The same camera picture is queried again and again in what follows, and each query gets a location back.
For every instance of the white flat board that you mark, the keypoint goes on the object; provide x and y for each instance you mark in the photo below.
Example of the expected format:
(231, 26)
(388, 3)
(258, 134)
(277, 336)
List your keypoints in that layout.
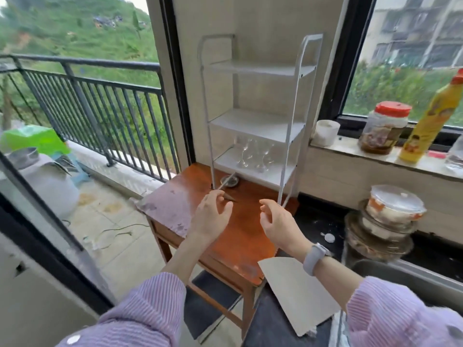
(296, 296)

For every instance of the white metal shelf rack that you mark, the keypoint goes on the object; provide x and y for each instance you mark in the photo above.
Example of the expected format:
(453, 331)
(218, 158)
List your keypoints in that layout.
(258, 122)

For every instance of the red-lidded plastic jar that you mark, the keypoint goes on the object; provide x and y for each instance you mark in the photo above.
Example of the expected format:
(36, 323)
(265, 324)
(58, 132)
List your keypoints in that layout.
(383, 130)

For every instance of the brown wooden table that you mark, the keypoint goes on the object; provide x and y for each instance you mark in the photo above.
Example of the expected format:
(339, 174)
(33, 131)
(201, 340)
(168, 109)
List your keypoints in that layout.
(238, 234)

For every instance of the green plastic stool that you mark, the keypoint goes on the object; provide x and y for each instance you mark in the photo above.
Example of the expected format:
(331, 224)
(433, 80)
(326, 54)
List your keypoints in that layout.
(32, 139)

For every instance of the clear glass bowl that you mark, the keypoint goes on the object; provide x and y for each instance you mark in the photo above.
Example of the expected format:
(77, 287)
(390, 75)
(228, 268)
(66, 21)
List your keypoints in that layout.
(376, 242)

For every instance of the person's left hand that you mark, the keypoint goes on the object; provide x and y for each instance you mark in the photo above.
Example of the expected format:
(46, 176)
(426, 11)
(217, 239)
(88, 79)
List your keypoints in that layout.
(204, 222)

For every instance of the grey apartment building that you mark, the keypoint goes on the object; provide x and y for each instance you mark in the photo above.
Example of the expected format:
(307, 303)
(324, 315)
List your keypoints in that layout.
(416, 28)

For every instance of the person's right hand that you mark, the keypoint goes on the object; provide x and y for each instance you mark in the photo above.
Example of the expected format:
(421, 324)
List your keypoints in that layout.
(284, 229)

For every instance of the metal bowl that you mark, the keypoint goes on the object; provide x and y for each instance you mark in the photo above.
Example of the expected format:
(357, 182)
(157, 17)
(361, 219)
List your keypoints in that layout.
(23, 157)

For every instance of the yellow bottle with red cap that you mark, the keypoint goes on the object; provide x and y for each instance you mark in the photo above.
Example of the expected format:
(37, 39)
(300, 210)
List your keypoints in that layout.
(430, 122)

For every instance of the white plastic drum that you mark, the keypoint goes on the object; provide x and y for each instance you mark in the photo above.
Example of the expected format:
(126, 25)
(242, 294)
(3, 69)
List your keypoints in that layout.
(47, 187)

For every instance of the person's left forearm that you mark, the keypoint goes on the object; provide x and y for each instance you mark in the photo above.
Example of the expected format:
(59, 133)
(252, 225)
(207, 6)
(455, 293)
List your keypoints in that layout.
(152, 303)

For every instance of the black metal balcony railing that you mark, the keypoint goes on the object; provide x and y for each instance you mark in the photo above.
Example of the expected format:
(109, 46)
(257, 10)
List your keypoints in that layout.
(94, 104)

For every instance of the person's left thumb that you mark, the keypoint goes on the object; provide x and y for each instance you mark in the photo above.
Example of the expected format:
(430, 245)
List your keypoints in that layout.
(225, 210)

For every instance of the small dark tool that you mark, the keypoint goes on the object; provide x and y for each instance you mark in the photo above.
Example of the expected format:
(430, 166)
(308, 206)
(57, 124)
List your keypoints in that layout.
(229, 198)

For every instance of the white bottle cap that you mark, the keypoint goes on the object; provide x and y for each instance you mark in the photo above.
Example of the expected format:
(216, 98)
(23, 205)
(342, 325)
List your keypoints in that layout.
(329, 238)

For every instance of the black window frame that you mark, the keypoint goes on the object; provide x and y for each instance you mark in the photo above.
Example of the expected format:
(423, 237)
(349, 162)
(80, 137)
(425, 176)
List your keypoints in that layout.
(347, 68)

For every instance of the clear plastic bottle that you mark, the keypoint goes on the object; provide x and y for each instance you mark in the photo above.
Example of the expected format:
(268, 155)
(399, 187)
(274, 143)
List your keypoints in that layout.
(455, 155)

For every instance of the stainless steel sink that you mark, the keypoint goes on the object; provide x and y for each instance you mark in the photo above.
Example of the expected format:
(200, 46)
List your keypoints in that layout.
(416, 281)

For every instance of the lilac smartwatch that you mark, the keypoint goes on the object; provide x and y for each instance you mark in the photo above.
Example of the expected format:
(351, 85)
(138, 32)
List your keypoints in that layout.
(314, 259)

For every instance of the person's right forearm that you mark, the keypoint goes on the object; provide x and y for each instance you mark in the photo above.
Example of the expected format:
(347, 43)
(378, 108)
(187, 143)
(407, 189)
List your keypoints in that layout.
(379, 307)

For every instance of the black sliding door frame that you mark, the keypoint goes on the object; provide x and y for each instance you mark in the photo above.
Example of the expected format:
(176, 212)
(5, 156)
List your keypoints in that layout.
(54, 234)

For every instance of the clear stemmed glass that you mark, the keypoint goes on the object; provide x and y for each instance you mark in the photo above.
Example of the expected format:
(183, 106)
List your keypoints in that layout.
(267, 157)
(255, 153)
(243, 152)

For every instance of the lidded plastic food bowl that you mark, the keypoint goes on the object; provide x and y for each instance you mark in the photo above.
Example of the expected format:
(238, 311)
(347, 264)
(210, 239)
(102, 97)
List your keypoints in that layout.
(396, 205)

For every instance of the person's right thumb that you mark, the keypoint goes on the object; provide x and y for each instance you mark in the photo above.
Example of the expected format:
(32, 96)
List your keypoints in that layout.
(266, 223)

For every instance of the white cup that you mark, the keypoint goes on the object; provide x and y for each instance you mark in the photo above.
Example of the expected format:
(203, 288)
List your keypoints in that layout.
(325, 132)

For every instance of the small red object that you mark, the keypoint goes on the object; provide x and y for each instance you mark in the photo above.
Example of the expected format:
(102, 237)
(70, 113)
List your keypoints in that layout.
(437, 154)

